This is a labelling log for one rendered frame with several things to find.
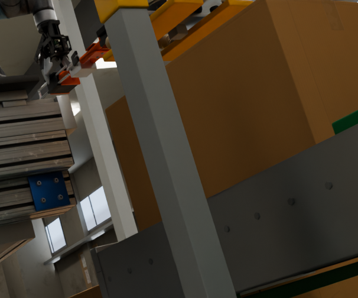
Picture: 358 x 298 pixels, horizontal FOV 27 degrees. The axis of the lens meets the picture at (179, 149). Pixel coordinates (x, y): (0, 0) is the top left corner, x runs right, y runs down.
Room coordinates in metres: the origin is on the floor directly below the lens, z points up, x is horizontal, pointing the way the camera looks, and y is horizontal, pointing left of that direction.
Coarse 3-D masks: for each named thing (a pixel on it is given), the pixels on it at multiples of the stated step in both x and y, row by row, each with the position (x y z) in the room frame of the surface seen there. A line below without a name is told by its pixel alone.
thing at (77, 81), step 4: (64, 80) 2.33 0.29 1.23; (68, 80) 2.34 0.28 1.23; (72, 80) 2.35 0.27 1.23; (76, 80) 2.36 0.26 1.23; (60, 84) 2.33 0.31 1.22; (64, 84) 2.33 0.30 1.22; (68, 84) 2.34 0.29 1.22; (72, 84) 2.35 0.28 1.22; (76, 84) 2.36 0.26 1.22; (60, 88) 2.35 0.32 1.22; (64, 88) 2.36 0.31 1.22; (68, 88) 2.37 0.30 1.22; (72, 88) 2.39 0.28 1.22; (56, 92) 2.38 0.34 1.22; (60, 92) 2.39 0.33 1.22; (64, 92) 2.40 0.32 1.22; (68, 92) 2.41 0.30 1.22
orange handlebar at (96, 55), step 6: (90, 48) 2.17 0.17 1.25; (96, 48) 2.15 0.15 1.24; (84, 54) 2.20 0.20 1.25; (90, 54) 2.18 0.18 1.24; (96, 54) 2.18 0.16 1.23; (102, 54) 2.20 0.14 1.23; (84, 60) 2.21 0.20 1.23; (90, 60) 2.25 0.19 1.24; (96, 60) 2.24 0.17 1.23; (66, 72) 2.29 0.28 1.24; (60, 78) 2.32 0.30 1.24; (66, 78) 2.31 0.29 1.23; (72, 78) 2.34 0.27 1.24
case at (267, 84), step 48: (288, 0) 1.44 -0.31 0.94; (192, 48) 1.56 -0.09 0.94; (240, 48) 1.47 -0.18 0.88; (288, 48) 1.40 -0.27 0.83; (336, 48) 1.51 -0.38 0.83; (192, 96) 1.60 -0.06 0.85; (240, 96) 1.50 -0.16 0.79; (288, 96) 1.41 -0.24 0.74; (336, 96) 1.47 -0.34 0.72; (192, 144) 1.63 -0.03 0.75; (240, 144) 1.53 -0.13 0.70; (288, 144) 1.44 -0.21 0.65; (144, 192) 1.79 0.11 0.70
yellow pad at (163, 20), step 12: (168, 0) 1.72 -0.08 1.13; (180, 0) 1.71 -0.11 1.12; (192, 0) 1.74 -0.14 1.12; (156, 12) 1.76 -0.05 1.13; (168, 12) 1.75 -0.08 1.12; (180, 12) 1.77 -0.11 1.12; (192, 12) 1.80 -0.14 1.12; (156, 24) 1.80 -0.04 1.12; (168, 24) 1.83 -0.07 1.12; (156, 36) 1.88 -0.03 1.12; (108, 60) 1.95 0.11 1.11
